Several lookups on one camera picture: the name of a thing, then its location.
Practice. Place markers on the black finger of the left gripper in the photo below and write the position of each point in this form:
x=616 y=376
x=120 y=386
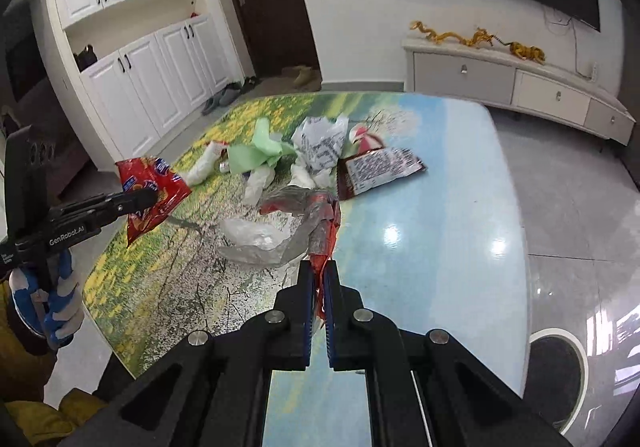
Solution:
x=137 y=201

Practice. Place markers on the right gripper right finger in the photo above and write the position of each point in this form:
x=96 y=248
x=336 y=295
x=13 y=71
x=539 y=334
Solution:
x=424 y=389

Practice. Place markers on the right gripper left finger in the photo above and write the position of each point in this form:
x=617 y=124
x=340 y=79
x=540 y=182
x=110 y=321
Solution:
x=211 y=390

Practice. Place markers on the red clear plastic wrapper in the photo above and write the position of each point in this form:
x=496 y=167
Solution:
x=315 y=236

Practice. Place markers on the yellow sleeve forearm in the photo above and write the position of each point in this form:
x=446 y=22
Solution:
x=26 y=367

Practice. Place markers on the round white trash bin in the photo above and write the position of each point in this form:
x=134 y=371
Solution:
x=557 y=377

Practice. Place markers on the blue white gloved left hand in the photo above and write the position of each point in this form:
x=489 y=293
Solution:
x=53 y=315

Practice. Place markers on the white crumpled tissue middle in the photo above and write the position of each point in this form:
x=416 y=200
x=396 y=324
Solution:
x=263 y=176

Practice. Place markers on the clear plastic bag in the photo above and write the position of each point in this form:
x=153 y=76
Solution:
x=259 y=244

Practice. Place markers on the grey slippers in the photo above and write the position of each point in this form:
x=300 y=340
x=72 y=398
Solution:
x=223 y=98

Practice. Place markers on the green plastic bag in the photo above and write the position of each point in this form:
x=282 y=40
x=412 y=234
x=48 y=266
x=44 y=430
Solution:
x=263 y=150

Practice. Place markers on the black bag on shelf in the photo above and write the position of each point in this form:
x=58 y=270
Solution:
x=85 y=58

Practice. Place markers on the black shoes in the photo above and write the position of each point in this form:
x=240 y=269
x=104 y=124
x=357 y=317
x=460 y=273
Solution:
x=249 y=84

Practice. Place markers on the white shoe cabinet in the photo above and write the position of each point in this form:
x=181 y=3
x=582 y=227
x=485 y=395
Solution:
x=158 y=63

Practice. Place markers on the white printed crumpled paper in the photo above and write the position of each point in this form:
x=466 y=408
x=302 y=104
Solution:
x=320 y=141

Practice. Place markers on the tan boots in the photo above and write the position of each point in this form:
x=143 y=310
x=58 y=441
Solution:
x=301 y=75

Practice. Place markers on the dark red printed snack bag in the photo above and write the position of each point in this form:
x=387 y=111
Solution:
x=358 y=174

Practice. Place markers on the red white small wrapper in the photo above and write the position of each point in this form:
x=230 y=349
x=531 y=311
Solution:
x=364 y=140

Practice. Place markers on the white tv console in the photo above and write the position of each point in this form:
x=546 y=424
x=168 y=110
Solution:
x=500 y=80

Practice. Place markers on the golden dragon figurine right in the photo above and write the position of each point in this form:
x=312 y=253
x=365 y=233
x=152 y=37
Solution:
x=525 y=52

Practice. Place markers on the golden dragon figurine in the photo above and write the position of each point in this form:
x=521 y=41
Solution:
x=525 y=52
x=479 y=36

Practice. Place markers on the golden dragon figurine left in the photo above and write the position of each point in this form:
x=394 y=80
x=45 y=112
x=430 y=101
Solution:
x=479 y=36

